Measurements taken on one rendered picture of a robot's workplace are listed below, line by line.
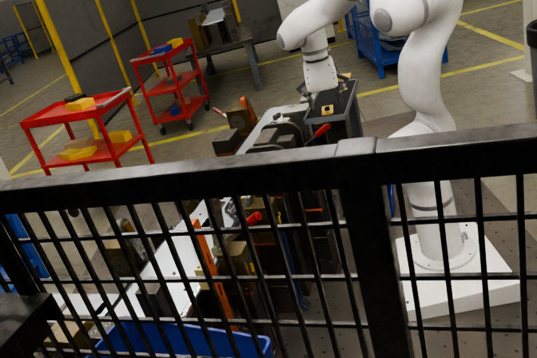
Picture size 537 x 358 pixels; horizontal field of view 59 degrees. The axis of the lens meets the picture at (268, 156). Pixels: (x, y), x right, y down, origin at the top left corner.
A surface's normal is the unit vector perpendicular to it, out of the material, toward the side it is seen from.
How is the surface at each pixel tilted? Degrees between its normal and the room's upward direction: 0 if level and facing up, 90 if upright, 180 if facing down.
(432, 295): 5
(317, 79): 92
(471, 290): 5
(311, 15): 70
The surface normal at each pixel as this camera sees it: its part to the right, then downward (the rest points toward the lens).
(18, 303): -0.24, -0.89
